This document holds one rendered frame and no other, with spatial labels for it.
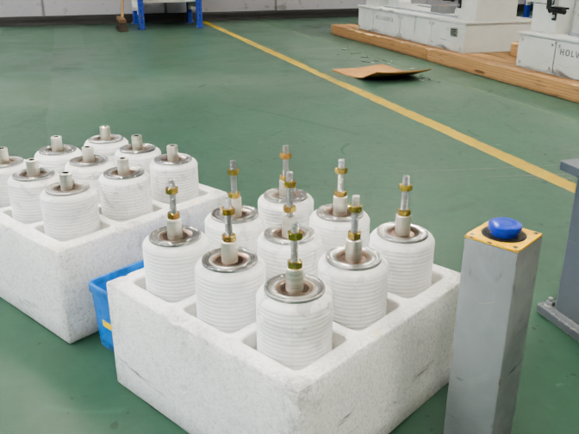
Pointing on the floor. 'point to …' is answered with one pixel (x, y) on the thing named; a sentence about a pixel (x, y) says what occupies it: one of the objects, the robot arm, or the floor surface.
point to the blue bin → (98, 288)
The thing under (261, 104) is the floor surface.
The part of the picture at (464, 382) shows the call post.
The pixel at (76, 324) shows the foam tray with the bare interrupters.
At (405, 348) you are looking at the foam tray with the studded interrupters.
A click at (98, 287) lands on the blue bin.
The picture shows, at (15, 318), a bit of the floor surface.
